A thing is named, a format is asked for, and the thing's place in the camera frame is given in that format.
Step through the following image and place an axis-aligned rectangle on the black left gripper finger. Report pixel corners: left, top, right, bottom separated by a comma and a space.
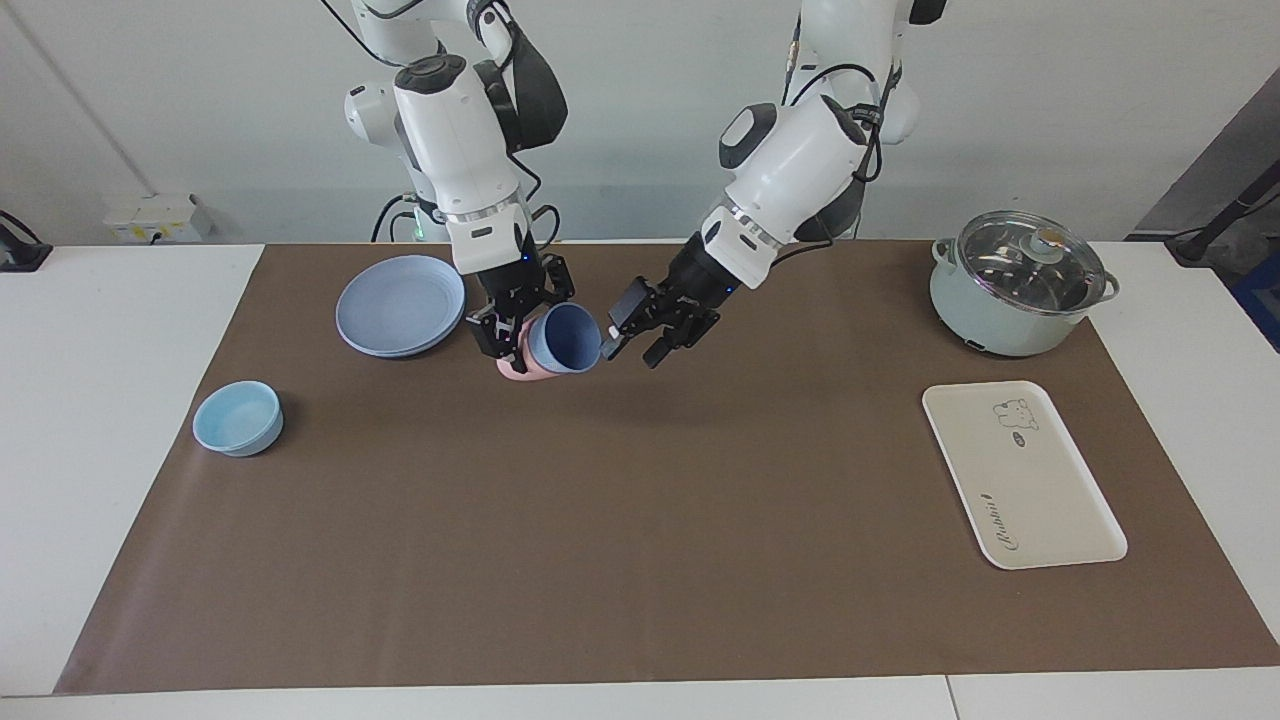
600, 278, 665, 362
643, 303, 722, 369

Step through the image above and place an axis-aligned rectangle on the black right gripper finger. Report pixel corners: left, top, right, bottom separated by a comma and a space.
467, 308, 526, 366
538, 253, 577, 311

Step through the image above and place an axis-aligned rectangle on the pink plastic cup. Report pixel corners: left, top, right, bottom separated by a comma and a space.
497, 318, 561, 382

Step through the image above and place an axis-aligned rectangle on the blue plastic cup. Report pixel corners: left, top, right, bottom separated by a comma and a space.
527, 303, 603, 375

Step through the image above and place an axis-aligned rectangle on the cream tray with rabbit print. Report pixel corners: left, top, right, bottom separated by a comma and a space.
921, 380, 1129, 571

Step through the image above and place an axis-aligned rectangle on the blue round plate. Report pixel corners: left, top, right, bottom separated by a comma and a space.
335, 254, 468, 359

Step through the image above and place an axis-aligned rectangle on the brown table mat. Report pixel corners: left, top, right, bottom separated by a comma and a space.
53, 240, 1280, 696

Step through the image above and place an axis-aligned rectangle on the light blue bowl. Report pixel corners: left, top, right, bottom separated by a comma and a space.
192, 380, 285, 458

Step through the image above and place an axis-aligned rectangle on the pale green cooking pot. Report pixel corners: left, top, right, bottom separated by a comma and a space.
930, 210, 1121, 358

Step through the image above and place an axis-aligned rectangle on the black desk clamp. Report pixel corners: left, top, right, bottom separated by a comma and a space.
0, 210, 53, 273

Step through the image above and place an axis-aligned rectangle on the blue crate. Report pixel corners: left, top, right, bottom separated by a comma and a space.
1232, 250, 1280, 353

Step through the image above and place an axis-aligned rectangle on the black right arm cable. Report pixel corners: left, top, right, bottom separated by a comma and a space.
320, 0, 563, 251

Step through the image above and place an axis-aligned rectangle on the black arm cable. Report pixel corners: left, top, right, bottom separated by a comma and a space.
783, 10, 893, 186
320, 0, 563, 251

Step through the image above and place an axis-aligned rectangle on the black base cable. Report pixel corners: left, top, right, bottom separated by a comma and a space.
372, 195, 416, 243

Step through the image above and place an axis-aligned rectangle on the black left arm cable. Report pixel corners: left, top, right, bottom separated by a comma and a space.
783, 10, 893, 186

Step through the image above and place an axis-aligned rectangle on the white wall socket box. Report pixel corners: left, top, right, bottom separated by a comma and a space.
103, 193, 214, 244

